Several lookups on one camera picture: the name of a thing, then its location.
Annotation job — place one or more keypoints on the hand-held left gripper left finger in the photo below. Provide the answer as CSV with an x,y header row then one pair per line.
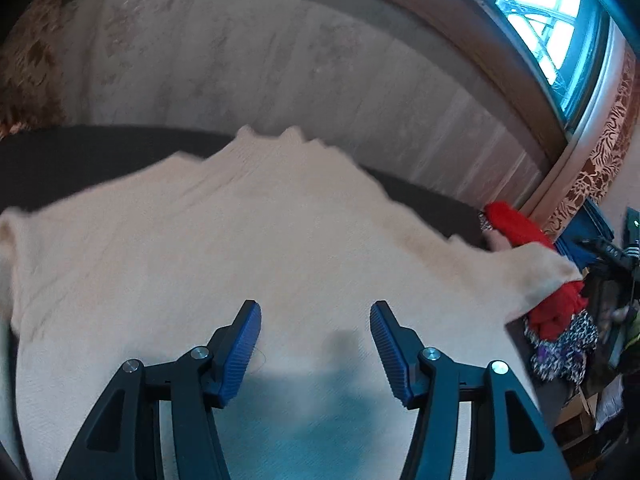
x,y
240,355

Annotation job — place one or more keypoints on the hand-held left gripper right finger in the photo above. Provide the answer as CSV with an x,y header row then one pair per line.
x,y
390,355

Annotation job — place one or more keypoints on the cream knit sweater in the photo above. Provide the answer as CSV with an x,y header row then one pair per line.
x,y
250,235

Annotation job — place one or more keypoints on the blue storage bin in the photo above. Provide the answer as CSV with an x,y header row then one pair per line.
x,y
590,230

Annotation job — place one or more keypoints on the red knit garment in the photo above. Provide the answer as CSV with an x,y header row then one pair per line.
x,y
520,230

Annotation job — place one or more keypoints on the brown floral curtain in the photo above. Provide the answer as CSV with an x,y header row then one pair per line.
x,y
600,160
35,60

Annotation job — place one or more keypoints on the leopard print garment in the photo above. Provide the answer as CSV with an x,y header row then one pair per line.
x,y
570,350

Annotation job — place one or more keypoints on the pink garment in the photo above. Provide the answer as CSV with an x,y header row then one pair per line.
x,y
500,241

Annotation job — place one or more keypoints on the cardboard box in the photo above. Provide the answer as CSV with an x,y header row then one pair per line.
x,y
577,412

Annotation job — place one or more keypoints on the wooden window sill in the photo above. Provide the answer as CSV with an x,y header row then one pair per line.
x,y
475,60

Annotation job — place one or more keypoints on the window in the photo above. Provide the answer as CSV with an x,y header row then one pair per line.
x,y
540,15

